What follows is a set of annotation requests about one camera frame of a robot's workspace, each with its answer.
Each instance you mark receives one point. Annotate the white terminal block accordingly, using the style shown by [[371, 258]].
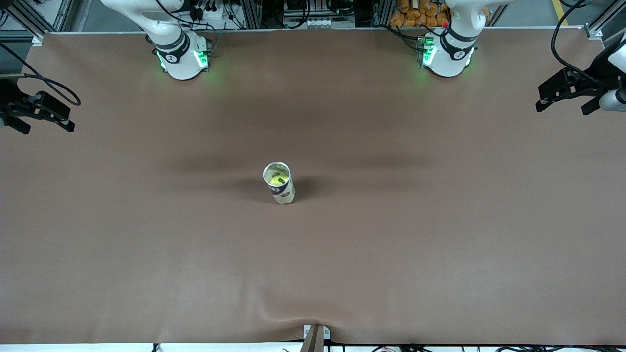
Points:
[[320, 22]]

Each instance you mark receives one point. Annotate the brown wooden bar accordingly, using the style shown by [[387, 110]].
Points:
[[313, 342]]

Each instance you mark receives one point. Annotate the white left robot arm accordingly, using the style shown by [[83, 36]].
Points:
[[447, 54]]

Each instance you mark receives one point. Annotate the white power strip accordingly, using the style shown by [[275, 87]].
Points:
[[210, 12]]

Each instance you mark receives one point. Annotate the tennis ball Wilson print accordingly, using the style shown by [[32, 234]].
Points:
[[274, 180]]

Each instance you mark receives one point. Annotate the metal clamp bracket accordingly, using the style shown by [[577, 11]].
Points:
[[325, 332]]

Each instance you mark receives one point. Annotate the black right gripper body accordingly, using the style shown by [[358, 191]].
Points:
[[7, 101]]

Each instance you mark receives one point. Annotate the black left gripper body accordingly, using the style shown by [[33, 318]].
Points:
[[594, 77]]

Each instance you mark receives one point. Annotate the brown table mat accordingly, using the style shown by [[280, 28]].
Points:
[[440, 220]]

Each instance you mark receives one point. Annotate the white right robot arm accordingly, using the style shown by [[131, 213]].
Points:
[[181, 58]]

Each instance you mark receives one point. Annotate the blue white Wilson ball can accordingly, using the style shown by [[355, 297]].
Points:
[[284, 194]]

